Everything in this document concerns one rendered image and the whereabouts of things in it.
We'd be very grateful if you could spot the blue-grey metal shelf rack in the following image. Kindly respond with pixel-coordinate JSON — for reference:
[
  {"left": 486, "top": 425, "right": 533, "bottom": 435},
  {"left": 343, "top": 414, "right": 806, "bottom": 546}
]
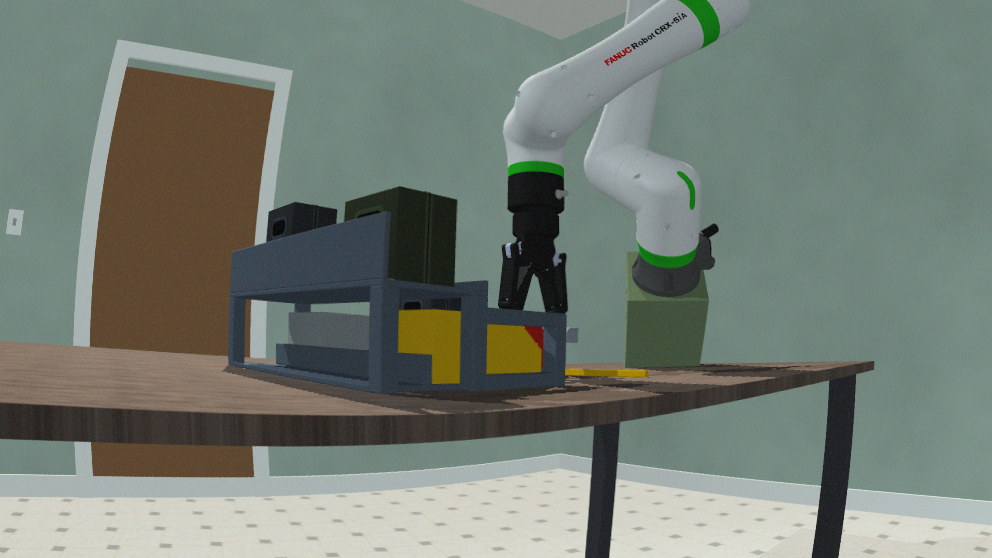
[{"left": 228, "top": 211, "right": 579, "bottom": 394}]

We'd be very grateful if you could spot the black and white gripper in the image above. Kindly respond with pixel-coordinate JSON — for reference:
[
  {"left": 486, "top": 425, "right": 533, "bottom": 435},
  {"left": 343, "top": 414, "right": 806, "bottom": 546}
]
[{"left": 498, "top": 209, "right": 568, "bottom": 314}]

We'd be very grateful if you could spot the grey open bin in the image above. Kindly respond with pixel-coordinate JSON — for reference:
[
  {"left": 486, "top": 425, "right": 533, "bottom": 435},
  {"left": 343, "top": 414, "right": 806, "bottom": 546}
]
[{"left": 288, "top": 312, "right": 369, "bottom": 350}]

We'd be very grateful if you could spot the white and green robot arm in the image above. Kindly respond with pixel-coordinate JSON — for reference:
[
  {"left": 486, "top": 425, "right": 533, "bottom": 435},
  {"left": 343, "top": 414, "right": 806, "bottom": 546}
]
[{"left": 503, "top": 0, "right": 750, "bottom": 297}]

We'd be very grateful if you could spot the yellow open bin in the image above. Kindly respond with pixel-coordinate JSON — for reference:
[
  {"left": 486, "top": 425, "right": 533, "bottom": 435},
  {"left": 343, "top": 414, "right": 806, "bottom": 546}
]
[{"left": 398, "top": 309, "right": 542, "bottom": 384}]

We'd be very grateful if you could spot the red bin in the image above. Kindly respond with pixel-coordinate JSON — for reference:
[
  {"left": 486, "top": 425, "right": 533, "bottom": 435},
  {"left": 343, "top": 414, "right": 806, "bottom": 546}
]
[{"left": 523, "top": 326, "right": 544, "bottom": 367}]

